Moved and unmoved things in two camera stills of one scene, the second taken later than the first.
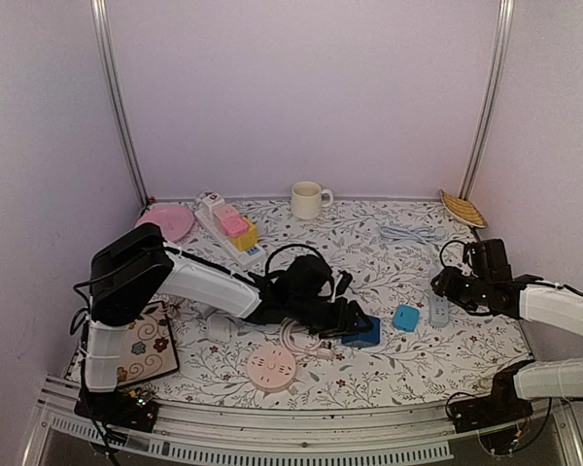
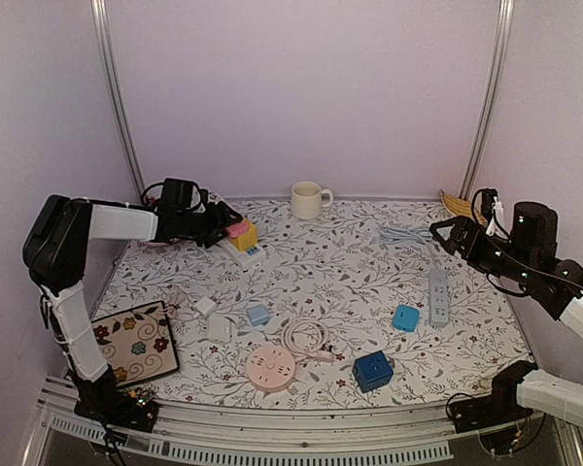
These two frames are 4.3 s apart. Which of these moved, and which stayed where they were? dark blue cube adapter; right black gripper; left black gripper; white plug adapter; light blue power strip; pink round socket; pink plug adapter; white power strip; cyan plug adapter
Moved: right black gripper; dark blue cube adapter; left black gripper
Stayed: white plug adapter; pink plug adapter; cyan plug adapter; light blue power strip; white power strip; pink round socket
